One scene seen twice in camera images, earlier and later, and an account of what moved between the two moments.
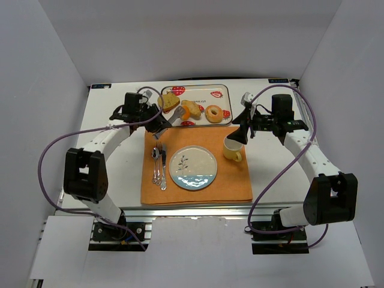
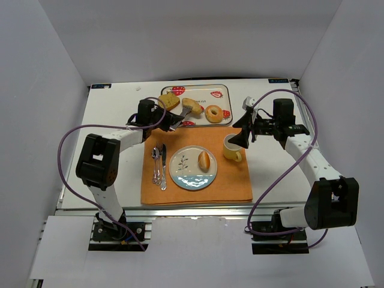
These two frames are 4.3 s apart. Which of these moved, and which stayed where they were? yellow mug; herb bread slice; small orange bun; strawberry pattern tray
Moved: small orange bun
Stayed: herb bread slice; yellow mug; strawberry pattern tray
